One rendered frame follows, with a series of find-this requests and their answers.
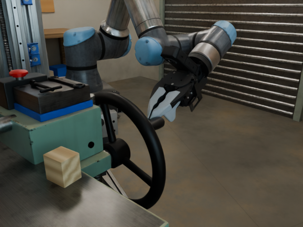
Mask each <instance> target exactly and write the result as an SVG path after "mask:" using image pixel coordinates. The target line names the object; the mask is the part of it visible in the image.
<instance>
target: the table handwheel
mask: <svg viewBox="0 0 303 227"><path fill-rule="evenodd" d="M94 95H95V103H96V105H97V106H98V105H101V109H102V112H103V116H104V120H105V124H106V130H107V135H108V140H109V142H107V143H105V144H103V151H104V152H106V153H108V154H110V155H111V168H116V167H118V166H120V165H122V164H123V165H124V166H126V167H127V168H128V169H130V170H131V171H132V172H133V173H135V174H136V175H137V176H138V177H140V178H141V179H142V180H143V181H144V182H145V183H147V184H148V185H149V186H150V189H149V191H148V193H147V194H146V195H145V196H144V197H142V198H140V199H130V198H129V199H130V200H132V201H133V202H135V203H137V204H138V205H140V206H142V207H143V208H145V209H149V208H151V207H152V206H153V205H155V204H156V203H157V201H158V200H159V199H160V197H161V195H162V193H163V190H164V187H165V180H166V165H165V157H164V152H163V149H162V146H161V143H160V140H159V138H158V135H157V133H156V131H155V129H154V127H153V126H152V124H151V123H150V121H149V120H148V118H147V117H146V116H145V114H144V113H143V112H142V111H141V110H140V109H139V108H138V107H137V106H136V105H135V104H134V103H133V102H131V101H130V100H128V99H127V98H125V97H124V96H122V95H119V94H117V93H113V92H109V91H102V92H97V93H94ZM109 105H112V106H114V107H116V108H118V109H119V110H121V111H122V112H123V113H125V114H126V115H127V116H128V117H129V118H130V119H131V120H132V122H133V123H134V124H135V126H136V127H137V129H138V130H139V131H140V133H141V135H142V137H143V139H144V141H145V143H146V146H147V149H148V152H149V155H150V158H151V165H152V177H150V176H149V175H148V174H146V173H145V172H144V171H143V170H141V169H140V168H139V167H138V166H137V165H136V164H134V163H133V162H132V161H131V160H130V155H131V152H130V147H129V145H128V144H127V143H126V142H125V141H124V140H123V139H121V138H116V136H115V132H114V128H113V124H112V120H111V115H110V109H109Z"/></svg>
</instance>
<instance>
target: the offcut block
mask: <svg viewBox="0 0 303 227"><path fill-rule="evenodd" d="M43 159H44V164H45V170H46V178H47V180H49V181H51V182H53V183H55V184H57V185H59V186H61V187H63V188H66V187H67V186H69V185H70V184H72V183H73V182H75V181H77V180H78V179H80V178H81V177H82V175H81V166H80V157H79V153H78V152H75V151H73V150H70V149H67V148H65V147H62V146H60V147H58V148H56V149H54V150H52V151H50V152H48V153H45V154H43Z"/></svg>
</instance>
